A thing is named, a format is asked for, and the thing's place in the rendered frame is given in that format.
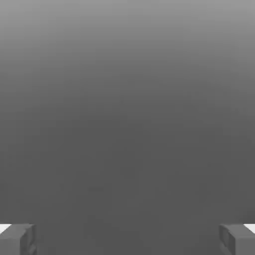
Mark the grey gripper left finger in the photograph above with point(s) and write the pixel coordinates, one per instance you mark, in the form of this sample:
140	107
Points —
14	240

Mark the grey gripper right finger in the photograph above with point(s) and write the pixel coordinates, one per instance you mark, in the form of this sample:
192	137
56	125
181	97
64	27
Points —
242	241

